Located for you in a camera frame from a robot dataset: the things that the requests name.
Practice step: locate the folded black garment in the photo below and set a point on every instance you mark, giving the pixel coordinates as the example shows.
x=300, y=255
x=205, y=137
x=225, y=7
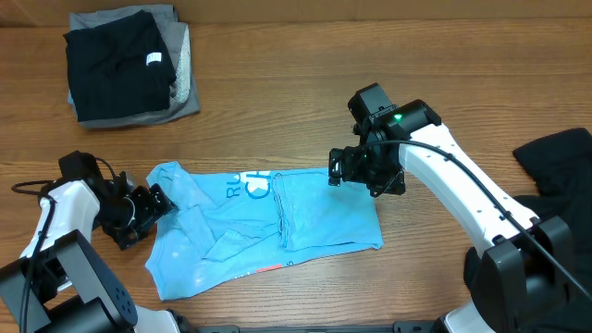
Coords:
x=119, y=69

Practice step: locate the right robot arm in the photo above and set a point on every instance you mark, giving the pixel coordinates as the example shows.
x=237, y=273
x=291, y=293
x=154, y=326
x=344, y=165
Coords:
x=486, y=213

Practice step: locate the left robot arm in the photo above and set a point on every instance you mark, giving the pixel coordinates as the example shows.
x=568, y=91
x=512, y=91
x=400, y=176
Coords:
x=60, y=284

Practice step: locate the folded grey garment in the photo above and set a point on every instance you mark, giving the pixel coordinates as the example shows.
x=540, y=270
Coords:
x=183, y=97

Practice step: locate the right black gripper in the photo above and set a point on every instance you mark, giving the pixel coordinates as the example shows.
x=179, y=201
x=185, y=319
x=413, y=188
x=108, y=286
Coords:
x=393, y=183

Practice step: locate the black crumpled garment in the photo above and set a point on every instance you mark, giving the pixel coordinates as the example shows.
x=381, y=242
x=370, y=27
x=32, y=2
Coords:
x=555, y=185

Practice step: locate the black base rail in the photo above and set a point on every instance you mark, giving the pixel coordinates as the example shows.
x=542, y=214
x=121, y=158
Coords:
x=396, y=327

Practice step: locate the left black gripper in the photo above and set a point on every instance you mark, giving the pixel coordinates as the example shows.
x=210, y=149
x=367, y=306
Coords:
x=152, y=210

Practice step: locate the light blue printed t-shirt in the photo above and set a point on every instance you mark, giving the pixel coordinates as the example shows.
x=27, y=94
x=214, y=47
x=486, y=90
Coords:
x=231, y=225

